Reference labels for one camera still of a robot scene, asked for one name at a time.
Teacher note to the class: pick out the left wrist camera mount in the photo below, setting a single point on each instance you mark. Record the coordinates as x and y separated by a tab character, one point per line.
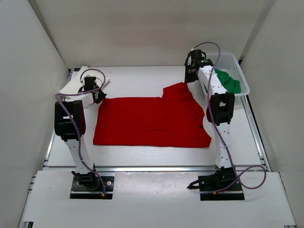
89	76

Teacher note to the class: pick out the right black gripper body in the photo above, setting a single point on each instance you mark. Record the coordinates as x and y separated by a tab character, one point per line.
190	75

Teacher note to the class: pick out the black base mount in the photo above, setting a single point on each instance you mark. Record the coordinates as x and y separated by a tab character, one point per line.
88	186
220	186

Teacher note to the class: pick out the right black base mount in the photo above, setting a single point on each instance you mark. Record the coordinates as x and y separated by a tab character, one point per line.
220	186

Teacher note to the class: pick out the white plastic basket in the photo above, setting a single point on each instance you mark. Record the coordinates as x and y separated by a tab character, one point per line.
228	63

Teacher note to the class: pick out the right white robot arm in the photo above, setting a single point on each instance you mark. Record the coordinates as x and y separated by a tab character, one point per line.
220	102

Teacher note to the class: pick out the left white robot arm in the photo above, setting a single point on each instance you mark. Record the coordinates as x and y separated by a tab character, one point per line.
70	124

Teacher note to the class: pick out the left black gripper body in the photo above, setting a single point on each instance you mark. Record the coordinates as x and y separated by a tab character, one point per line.
96	88

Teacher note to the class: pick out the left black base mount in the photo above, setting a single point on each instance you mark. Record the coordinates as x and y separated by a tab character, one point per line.
88	186

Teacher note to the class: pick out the red t shirt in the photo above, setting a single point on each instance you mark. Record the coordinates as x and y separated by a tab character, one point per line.
173	120

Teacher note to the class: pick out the white t shirt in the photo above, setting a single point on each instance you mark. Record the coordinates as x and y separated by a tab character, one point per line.
76	81

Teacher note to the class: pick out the green t shirt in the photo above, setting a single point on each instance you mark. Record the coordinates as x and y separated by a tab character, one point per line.
230	84

